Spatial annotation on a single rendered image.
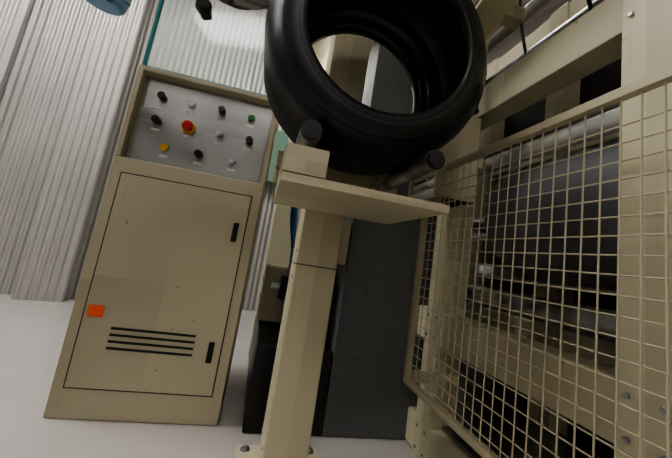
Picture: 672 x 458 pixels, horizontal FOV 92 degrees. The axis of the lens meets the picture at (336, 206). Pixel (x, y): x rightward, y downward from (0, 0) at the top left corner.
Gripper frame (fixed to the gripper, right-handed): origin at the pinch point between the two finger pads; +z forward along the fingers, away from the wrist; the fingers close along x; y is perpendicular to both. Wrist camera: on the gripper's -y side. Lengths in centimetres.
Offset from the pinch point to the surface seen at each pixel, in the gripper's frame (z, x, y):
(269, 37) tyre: 4.8, -7.8, -12.4
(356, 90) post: 31.0, 25.4, 3.1
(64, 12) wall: -199, 224, 87
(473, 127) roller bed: 72, 18, 2
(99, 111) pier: -142, 220, 14
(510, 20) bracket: 70, 8, 36
